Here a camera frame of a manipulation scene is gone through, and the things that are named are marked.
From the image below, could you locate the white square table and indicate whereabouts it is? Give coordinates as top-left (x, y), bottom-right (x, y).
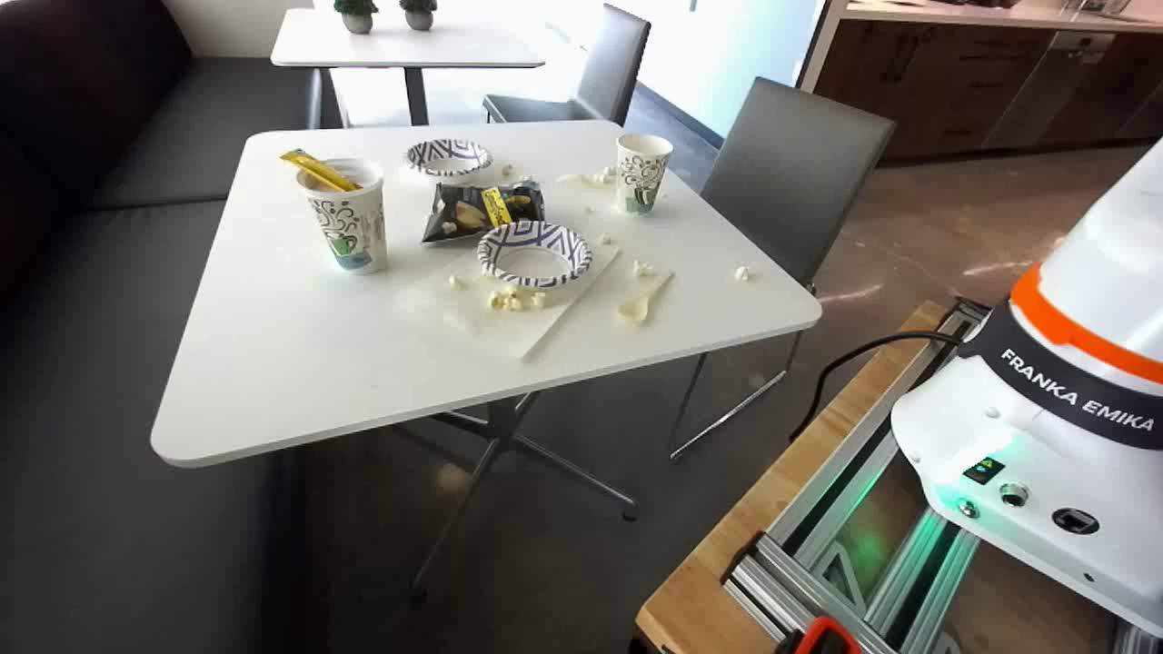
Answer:
top-left (144, 115), bottom-right (827, 605)

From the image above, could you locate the small dark patterned bowl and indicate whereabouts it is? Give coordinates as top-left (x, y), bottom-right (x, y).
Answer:
top-left (403, 133), bottom-right (495, 185)

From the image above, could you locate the potted plant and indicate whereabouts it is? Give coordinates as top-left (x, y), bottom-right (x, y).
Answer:
top-left (395, 0), bottom-right (445, 35)
top-left (329, 0), bottom-right (380, 35)

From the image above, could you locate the white plastic fork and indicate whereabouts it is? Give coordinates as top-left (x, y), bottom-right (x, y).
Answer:
top-left (614, 265), bottom-right (677, 326)

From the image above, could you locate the wide grey chair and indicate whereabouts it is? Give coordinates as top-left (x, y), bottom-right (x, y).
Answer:
top-left (664, 72), bottom-right (901, 466)

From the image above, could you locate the blue patterned paper bowl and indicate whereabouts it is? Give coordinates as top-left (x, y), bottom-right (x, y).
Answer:
top-left (471, 219), bottom-right (591, 291)

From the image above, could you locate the crumpled white wrapper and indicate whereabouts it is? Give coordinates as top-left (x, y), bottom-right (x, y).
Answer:
top-left (557, 159), bottom-right (620, 194)

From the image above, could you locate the small white table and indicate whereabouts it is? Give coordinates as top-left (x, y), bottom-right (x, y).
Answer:
top-left (266, 4), bottom-right (549, 131)

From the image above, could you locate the short yellow wrapper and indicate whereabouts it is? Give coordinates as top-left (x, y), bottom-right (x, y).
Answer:
top-left (480, 185), bottom-right (516, 232)

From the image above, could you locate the aluminium profile frame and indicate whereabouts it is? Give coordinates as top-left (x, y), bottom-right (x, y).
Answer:
top-left (724, 302), bottom-right (1163, 654)

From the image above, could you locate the black snack bag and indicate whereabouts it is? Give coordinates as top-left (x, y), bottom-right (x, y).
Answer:
top-left (418, 178), bottom-right (549, 248)

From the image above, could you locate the small printed paper cup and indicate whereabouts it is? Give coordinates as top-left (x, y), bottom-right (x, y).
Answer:
top-left (614, 126), bottom-right (677, 219)

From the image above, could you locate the tall printed paper cup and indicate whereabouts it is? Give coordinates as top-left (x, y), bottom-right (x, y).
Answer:
top-left (293, 155), bottom-right (394, 275)

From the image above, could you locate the black floor cable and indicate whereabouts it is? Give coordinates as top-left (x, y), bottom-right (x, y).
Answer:
top-left (787, 324), bottom-right (962, 446)

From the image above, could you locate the yellow stick packet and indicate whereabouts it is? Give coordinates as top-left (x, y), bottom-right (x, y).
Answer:
top-left (280, 146), bottom-right (366, 195)

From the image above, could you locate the pale food crumb cluster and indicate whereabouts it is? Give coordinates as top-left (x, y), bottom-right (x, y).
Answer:
top-left (482, 284), bottom-right (549, 318)

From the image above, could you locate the dark upholstered bench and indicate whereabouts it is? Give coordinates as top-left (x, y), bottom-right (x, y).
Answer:
top-left (0, 0), bottom-right (329, 654)

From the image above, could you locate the wooden workbench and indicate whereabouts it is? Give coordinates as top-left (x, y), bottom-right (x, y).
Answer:
top-left (634, 298), bottom-right (1163, 654)

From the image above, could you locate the narrow grey chair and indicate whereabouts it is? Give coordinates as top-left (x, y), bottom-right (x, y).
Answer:
top-left (480, 0), bottom-right (654, 126)

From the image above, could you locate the red clamp handle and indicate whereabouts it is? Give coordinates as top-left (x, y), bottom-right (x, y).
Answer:
top-left (784, 615), bottom-right (864, 654)

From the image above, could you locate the wooden counter cabinet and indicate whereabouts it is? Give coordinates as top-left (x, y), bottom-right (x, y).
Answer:
top-left (797, 0), bottom-right (1163, 166)

